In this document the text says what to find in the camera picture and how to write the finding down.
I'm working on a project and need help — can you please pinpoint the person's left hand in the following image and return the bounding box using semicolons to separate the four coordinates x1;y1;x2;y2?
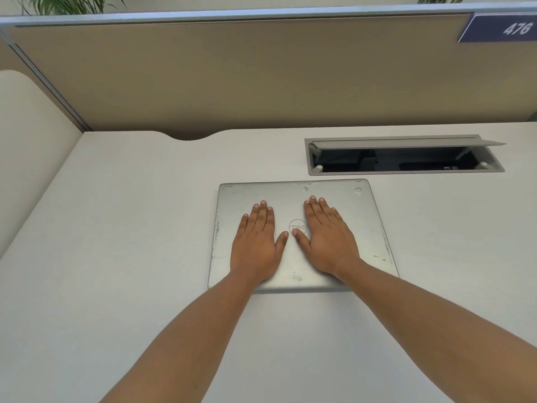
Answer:
229;200;289;286

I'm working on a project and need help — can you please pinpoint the person's right hand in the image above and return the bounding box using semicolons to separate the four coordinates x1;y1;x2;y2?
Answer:
292;196;362;278

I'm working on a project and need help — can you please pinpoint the person's left forearm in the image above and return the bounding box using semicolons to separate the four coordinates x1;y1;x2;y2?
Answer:
100;269;269;403

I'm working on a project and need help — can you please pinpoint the person's right forearm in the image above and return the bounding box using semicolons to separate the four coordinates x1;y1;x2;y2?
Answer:
336;259;537;403

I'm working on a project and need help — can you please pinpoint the silver laptop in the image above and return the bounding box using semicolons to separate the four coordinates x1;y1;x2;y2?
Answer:
208;179;400;294

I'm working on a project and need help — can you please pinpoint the beige desk partition panel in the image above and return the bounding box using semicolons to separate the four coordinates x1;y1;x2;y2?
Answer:
0;3;537;141

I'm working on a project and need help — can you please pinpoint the cream side partition panel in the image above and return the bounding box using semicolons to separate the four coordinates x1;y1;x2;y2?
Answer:
0;70;85;259

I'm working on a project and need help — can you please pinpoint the blue number sign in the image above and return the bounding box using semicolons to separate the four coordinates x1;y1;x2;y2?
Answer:
457;12;537;43

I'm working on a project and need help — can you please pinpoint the grey desk cable box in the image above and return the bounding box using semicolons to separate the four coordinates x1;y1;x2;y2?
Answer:
305;134;507;177

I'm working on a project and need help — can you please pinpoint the grey cable box flap lid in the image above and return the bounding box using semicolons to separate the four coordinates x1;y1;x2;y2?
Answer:
311;138;507;150

